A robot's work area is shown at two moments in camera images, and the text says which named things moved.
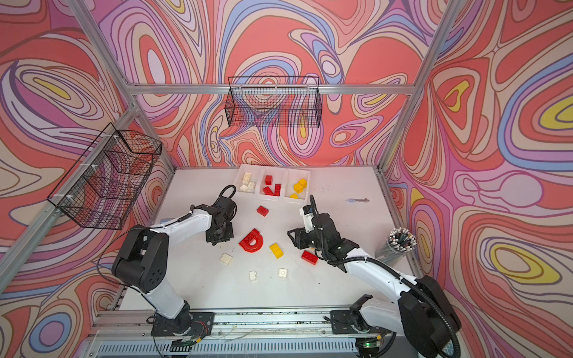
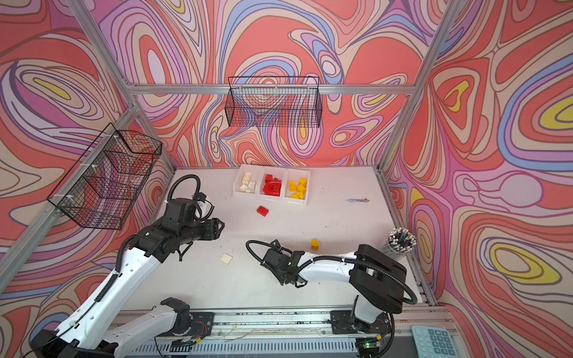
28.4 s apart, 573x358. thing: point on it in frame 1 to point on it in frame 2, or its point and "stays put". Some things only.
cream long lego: [246, 178] stays put
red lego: [262, 210] stays put
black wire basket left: [101, 190] stays put
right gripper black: [300, 240] to [281, 279]
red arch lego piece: [254, 234] to [271, 186]
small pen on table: [352, 200] stays put
